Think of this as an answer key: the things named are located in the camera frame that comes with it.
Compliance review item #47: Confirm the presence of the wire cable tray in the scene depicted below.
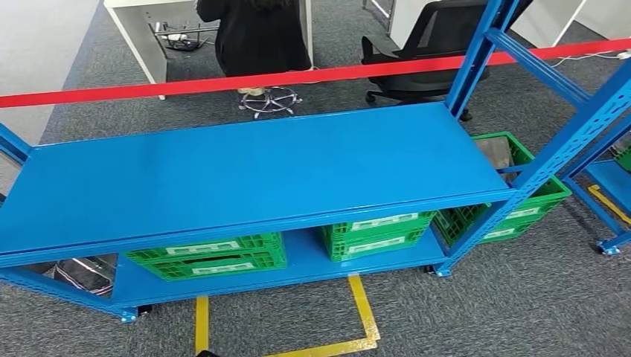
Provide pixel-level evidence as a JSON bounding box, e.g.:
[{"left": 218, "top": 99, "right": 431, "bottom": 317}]
[{"left": 153, "top": 20, "right": 220, "bottom": 53}]

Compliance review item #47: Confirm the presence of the person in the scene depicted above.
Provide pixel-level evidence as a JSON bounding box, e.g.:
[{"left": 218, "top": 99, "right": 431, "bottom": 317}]
[{"left": 196, "top": 0, "right": 314, "bottom": 97}]

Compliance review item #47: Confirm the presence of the black office chair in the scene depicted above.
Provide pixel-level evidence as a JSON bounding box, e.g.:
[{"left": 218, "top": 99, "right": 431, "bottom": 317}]
[{"left": 361, "top": 0, "right": 534, "bottom": 123}]

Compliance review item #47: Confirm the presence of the chrome stool base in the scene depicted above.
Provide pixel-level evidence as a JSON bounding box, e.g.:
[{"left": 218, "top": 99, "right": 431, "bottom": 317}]
[{"left": 239, "top": 86, "right": 303, "bottom": 120}]

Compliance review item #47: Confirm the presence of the red barrier belt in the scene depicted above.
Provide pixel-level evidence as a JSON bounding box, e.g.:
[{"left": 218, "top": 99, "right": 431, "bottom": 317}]
[{"left": 0, "top": 38, "right": 631, "bottom": 109}]

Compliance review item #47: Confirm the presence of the white floor cable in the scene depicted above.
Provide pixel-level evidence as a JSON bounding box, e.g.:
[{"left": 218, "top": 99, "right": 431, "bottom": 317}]
[{"left": 549, "top": 49, "right": 631, "bottom": 69}]

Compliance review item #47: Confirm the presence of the chrome stanchion post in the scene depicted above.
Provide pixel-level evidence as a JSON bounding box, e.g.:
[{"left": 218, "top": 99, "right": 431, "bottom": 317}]
[{"left": 54, "top": 255, "right": 118, "bottom": 298}]

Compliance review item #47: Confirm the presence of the white desk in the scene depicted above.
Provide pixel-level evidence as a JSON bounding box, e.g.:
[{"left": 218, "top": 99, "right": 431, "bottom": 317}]
[
  {"left": 362, "top": 0, "right": 631, "bottom": 49},
  {"left": 103, "top": 0, "right": 315, "bottom": 101}
]

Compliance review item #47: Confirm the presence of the blue metal shelf rack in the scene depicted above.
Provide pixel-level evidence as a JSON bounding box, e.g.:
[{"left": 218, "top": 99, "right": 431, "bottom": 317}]
[
  {"left": 557, "top": 115, "right": 631, "bottom": 257},
  {"left": 0, "top": 0, "right": 631, "bottom": 324}
]

